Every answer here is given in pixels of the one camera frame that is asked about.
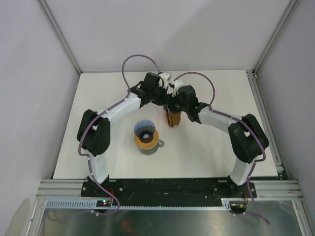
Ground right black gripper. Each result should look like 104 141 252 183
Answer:
164 91 189 114

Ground orange coffee filter box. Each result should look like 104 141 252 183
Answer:
165 112 182 128

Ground blue glass dripper cone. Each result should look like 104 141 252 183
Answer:
133 119 156 138

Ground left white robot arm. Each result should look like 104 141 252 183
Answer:
77 72 171 197

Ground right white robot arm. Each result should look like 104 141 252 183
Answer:
164 85 269 197

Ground round bamboo dripper stand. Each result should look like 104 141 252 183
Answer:
134 130 159 150

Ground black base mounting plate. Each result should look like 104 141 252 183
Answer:
81 177 257 206

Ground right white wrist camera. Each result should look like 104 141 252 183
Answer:
168 79 184 97

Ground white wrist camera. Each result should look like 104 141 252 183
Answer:
168 79 184 97
158 72 171 89

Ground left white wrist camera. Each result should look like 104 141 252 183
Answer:
158 72 171 89

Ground grey slotted cable duct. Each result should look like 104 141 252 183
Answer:
45 199 240 210

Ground aluminium frame profile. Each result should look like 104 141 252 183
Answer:
36 0 82 75

